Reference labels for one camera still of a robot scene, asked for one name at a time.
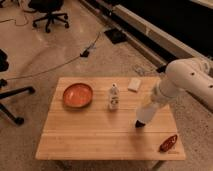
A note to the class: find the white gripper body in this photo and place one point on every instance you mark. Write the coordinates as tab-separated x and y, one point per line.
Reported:
156	97

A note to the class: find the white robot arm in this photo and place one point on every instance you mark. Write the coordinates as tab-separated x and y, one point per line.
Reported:
192	75

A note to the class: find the black eraser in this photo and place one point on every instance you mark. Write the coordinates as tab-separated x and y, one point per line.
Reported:
139	124

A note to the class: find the white rectangular block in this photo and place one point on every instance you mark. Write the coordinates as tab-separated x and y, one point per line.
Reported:
134	84

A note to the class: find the small white bottle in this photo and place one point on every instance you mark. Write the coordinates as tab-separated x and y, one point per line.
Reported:
113	97

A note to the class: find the red-brown oval object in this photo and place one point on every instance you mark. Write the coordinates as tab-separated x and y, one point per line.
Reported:
168	143

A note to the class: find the wooden table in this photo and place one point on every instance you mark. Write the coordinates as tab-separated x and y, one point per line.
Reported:
98	133

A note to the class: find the black floor plate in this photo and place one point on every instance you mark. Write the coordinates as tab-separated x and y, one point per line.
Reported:
115	36

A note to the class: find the orange bowl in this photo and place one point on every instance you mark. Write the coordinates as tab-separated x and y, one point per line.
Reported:
78	95

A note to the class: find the black chair base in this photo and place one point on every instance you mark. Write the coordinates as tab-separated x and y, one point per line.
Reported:
13	96

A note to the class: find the black office chair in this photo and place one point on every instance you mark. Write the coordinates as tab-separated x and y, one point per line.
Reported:
50	8

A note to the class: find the grey metal rail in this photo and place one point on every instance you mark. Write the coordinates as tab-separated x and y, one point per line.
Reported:
172	28

